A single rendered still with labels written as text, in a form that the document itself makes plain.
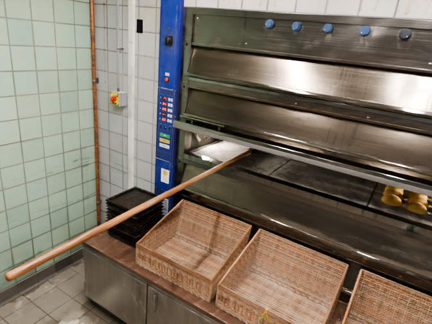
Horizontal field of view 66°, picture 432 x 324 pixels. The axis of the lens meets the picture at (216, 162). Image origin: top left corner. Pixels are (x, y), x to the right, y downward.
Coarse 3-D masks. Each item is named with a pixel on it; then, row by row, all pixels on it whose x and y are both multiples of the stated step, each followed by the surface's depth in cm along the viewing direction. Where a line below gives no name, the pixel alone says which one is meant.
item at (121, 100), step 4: (112, 92) 242; (116, 92) 240; (120, 92) 242; (124, 92) 243; (120, 96) 240; (124, 96) 243; (116, 100) 241; (120, 100) 241; (124, 100) 244; (112, 104) 245; (116, 104) 242; (120, 104) 242; (124, 104) 245
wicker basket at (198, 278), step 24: (168, 216) 226; (192, 216) 233; (144, 240) 208; (168, 240) 233; (192, 240) 232; (216, 240) 224; (240, 240) 201; (144, 264) 204; (168, 264) 192; (192, 264) 211; (216, 264) 214; (192, 288) 187; (216, 288) 187
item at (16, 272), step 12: (240, 156) 227; (216, 168) 202; (192, 180) 182; (168, 192) 166; (144, 204) 152; (120, 216) 141; (96, 228) 131; (108, 228) 135; (72, 240) 122; (84, 240) 126; (48, 252) 115; (60, 252) 117; (24, 264) 108; (36, 264) 110; (12, 276) 104
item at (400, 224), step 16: (192, 160) 227; (208, 160) 221; (240, 176) 210; (256, 176) 203; (304, 192) 189; (320, 192) 189; (352, 208) 177; (368, 208) 176; (400, 224) 166; (416, 224) 164
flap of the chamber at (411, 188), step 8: (184, 128) 205; (192, 128) 202; (216, 136) 194; (224, 136) 192; (240, 144) 187; (248, 144) 184; (272, 152) 178; (280, 152) 175; (296, 160) 172; (304, 160) 169; (312, 160) 167; (328, 168) 164; (336, 168) 162; (344, 168) 160; (360, 176) 157; (368, 176) 155; (376, 176) 153; (392, 184) 150; (400, 184) 148; (416, 192) 146; (424, 192) 144
